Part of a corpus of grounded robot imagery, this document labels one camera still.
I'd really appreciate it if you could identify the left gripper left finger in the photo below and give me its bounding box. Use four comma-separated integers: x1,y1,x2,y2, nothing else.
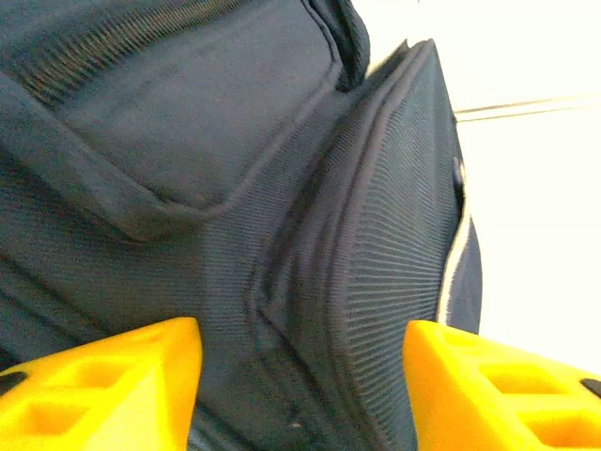
0,317,203,451

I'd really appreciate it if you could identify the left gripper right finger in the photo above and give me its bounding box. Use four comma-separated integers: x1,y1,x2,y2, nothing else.
403,319,601,451

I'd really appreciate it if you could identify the navy blue backpack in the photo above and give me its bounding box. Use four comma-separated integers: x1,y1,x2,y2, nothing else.
0,0,485,451

